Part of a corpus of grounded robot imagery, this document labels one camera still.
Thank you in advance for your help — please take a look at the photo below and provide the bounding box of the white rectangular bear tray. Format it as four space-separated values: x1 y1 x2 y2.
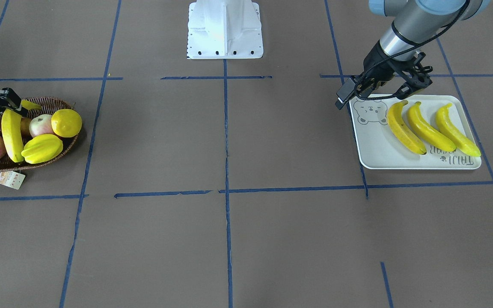
349 95 482 170

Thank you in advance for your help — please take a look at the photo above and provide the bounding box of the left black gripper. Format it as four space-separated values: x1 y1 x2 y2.
335 43 433 109

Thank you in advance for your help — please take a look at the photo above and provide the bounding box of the yellow curved fruit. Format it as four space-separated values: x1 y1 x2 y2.
21 134 63 164

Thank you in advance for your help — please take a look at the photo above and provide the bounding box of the paper basket tag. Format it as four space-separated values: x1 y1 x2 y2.
0 170 26 190

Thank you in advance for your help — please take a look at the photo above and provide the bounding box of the purple red mango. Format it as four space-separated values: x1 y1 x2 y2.
0 117 32 138

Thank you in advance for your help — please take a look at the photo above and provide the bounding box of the yellow banana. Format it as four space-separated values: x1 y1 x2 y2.
1 99 42 163
406 101 457 152
436 103 481 157
387 100 427 155

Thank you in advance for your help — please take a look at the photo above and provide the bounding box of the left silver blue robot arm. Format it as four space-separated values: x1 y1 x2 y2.
335 0 489 109

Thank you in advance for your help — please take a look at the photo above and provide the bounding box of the yellow pear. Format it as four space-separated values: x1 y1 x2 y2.
51 109 83 138

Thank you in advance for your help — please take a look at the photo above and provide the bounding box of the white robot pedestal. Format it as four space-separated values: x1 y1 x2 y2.
187 0 264 59

